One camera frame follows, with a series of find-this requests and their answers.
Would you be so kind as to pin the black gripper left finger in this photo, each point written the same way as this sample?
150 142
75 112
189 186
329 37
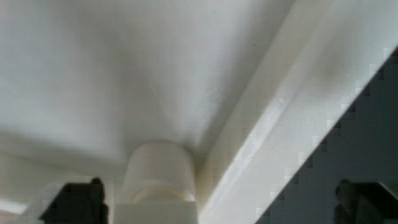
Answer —
70 204

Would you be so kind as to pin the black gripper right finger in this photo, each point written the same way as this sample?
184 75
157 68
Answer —
367 203

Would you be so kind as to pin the white leg with tag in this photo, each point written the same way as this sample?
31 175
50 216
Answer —
157 198

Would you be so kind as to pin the white square tabletop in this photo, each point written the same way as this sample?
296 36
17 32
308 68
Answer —
225 74

